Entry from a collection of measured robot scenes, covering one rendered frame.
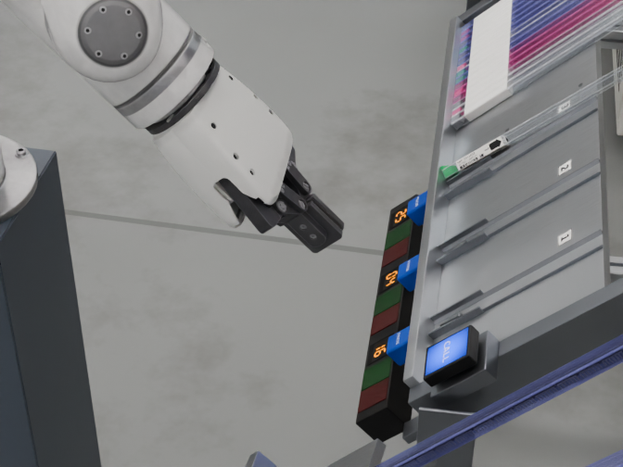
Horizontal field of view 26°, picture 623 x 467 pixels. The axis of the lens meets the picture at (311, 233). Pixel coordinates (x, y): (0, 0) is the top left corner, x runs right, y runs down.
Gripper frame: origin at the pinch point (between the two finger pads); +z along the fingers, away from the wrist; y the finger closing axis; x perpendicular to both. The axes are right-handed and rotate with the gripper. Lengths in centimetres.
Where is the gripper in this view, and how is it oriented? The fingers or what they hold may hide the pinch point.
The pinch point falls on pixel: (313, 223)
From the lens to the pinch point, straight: 108.7
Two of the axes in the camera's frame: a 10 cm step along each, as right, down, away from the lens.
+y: -1.4, 6.2, -7.7
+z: 6.6, 6.4, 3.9
